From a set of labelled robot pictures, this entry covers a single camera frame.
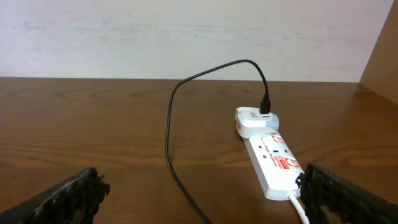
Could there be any brown cardboard panel right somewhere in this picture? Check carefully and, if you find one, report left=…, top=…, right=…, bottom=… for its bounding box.
left=360, top=0, right=398, bottom=104

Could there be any black USB charging cable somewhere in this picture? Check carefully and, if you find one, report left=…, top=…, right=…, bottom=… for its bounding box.
left=164, top=58, right=272, bottom=224

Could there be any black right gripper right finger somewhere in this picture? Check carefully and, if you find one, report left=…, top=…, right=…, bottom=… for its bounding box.
left=295, top=163, right=397, bottom=224

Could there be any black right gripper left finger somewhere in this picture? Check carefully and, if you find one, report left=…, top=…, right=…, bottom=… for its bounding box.
left=1, top=167, right=110, bottom=224

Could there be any white surge protector power strip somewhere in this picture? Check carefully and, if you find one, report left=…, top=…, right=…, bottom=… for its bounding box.
left=244, top=133, right=303, bottom=201

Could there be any white power strip cord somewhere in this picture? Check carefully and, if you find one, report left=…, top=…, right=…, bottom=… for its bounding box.
left=286, top=191, right=310, bottom=224

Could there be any white USB charger adapter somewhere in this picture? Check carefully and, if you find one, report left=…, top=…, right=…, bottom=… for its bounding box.
left=235, top=107, right=280, bottom=139

